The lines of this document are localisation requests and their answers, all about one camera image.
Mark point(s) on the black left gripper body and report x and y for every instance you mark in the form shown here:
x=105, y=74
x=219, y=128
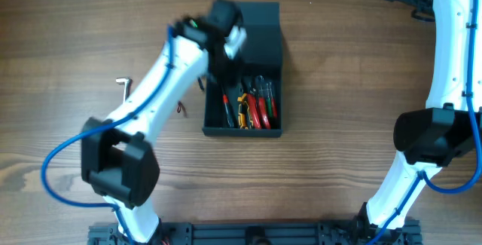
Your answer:
x=222, y=71

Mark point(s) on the red and black screwdriver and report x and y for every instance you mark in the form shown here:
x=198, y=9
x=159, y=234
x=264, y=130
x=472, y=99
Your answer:
x=227, y=109

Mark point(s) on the red handled pliers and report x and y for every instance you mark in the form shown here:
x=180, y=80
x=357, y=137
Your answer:
x=257, y=102

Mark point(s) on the orange and black pliers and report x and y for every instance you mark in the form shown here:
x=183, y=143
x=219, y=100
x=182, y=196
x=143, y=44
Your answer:
x=243, y=118

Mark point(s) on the dark green box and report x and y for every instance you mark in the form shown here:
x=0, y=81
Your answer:
x=262, y=54

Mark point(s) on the small screwdriver set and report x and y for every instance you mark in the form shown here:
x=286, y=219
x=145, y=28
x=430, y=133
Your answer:
x=271, y=103

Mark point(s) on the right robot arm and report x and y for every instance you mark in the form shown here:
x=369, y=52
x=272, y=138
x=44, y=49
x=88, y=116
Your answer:
x=427, y=140

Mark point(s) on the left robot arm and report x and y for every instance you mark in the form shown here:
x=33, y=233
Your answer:
x=117, y=154

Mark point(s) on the black tape measure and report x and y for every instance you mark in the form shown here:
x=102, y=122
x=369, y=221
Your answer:
x=181, y=109

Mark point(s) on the silver L-shaped socket wrench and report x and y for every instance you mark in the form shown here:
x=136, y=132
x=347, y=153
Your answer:
x=126, y=82

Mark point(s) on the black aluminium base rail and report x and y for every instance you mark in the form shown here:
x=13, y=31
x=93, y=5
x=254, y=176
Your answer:
x=310, y=233

